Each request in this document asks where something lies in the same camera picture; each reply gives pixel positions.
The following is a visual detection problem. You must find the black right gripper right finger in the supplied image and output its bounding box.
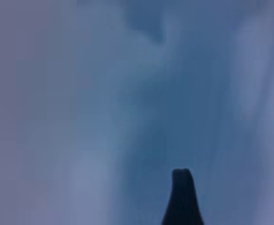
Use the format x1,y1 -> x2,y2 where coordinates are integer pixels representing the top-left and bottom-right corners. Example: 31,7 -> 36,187
183,167 -> 205,225

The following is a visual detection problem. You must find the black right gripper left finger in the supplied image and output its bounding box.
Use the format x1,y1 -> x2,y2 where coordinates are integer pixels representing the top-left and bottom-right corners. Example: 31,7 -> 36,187
161,167 -> 185,225

